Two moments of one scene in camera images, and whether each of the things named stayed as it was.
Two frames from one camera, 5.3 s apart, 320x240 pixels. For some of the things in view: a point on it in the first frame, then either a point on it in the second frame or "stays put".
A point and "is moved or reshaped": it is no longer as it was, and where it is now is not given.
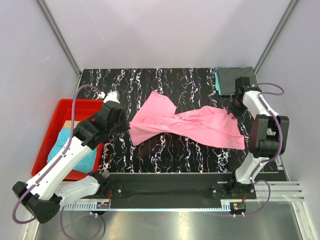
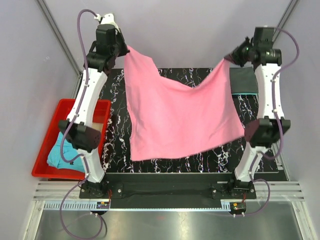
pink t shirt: x=157 y=119 is moved or reshaped
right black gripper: x=235 y=112 to x=234 y=56
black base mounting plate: x=170 y=187 stays put
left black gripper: x=126 y=125 to x=119 y=36
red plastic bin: x=83 y=108 stays put
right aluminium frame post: x=291 y=6 stays put
